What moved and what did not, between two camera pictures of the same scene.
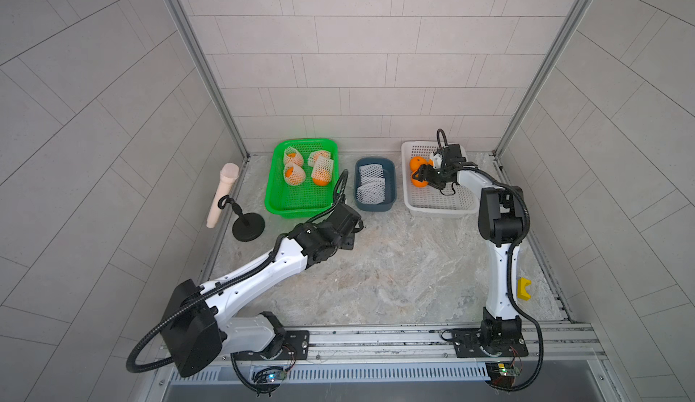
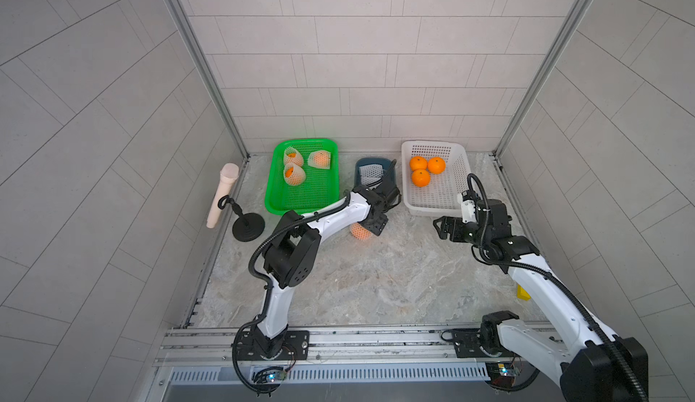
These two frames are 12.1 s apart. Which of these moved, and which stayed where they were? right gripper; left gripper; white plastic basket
Moved: right gripper; left gripper
Stayed: white plastic basket
